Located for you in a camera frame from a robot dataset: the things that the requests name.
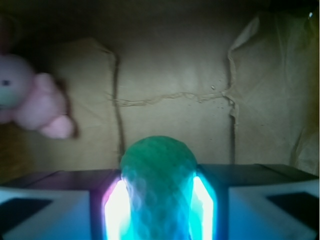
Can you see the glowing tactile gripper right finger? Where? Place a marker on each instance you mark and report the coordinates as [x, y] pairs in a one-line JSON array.
[[255, 202]]

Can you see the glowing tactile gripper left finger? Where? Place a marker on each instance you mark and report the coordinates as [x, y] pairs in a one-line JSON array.
[[65, 205]]

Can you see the green ball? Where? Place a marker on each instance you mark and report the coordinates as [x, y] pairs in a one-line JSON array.
[[158, 172]]

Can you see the pink plush bunny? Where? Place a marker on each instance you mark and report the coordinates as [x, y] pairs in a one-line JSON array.
[[32, 100]]

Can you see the brown paper bag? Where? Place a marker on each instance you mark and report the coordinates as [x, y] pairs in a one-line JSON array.
[[236, 80]]

